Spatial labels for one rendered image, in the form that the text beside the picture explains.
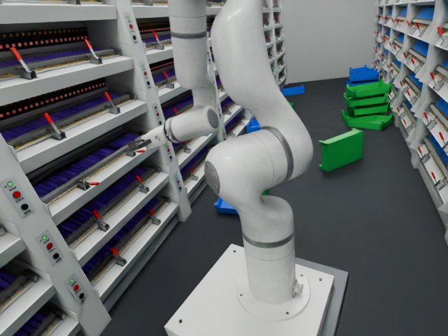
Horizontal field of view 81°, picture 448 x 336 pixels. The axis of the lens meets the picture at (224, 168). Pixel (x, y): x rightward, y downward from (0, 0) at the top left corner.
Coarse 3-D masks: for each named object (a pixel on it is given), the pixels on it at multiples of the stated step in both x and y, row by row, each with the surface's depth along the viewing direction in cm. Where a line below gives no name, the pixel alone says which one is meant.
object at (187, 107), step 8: (176, 96) 174; (184, 96) 182; (192, 96) 185; (168, 104) 166; (176, 104) 169; (184, 104) 170; (192, 104) 173; (168, 112) 157; (176, 112) 149; (184, 112) 164
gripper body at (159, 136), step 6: (162, 126) 87; (150, 132) 87; (156, 132) 84; (162, 132) 83; (144, 138) 86; (150, 138) 85; (156, 138) 85; (162, 138) 84; (168, 138) 84; (150, 144) 87; (156, 144) 86; (162, 144) 86
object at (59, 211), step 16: (128, 128) 134; (144, 128) 130; (128, 160) 114; (32, 176) 94; (96, 176) 102; (112, 176) 105; (80, 192) 94; (96, 192) 99; (48, 208) 81; (64, 208) 87
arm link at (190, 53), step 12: (180, 36) 63; (192, 36) 63; (204, 36) 65; (180, 48) 65; (192, 48) 64; (204, 48) 67; (180, 60) 67; (192, 60) 66; (204, 60) 68; (180, 72) 69; (192, 72) 68; (204, 72) 70; (180, 84) 72; (192, 84) 70; (204, 84) 73; (204, 96) 83
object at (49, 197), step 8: (120, 152) 114; (104, 160) 108; (112, 160) 111; (96, 168) 103; (80, 176) 97; (88, 176) 101; (64, 184) 93; (72, 184) 94; (56, 192) 89; (48, 200) 87
